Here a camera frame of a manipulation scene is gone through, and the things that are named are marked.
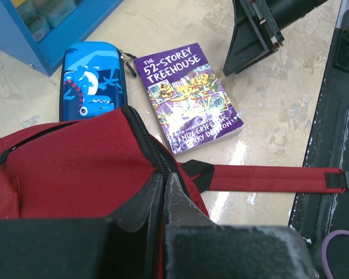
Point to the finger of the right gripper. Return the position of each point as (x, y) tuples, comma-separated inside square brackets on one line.
[(256, 35)]

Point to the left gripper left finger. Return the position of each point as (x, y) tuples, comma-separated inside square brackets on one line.
[(120, 245)]

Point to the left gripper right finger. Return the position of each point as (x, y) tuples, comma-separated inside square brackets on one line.
[(196, 247)]

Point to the red backpack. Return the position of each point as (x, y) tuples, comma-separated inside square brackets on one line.
[(89, 168)]

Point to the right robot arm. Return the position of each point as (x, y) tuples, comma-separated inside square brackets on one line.
[(287, 12)]

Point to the purple treehouse book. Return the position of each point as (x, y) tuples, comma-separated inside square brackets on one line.
[(191, 106)]

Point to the blue pencil case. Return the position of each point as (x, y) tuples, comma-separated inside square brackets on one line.
[(93, 80)]

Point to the pale boxes bottom shelf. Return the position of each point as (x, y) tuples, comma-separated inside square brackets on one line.
[(41, 16)]

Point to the blue colourful shelf unit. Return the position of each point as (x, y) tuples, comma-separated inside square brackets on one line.
[(46, 55)]

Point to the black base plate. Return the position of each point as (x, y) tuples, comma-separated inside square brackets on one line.
[(316, 215)]

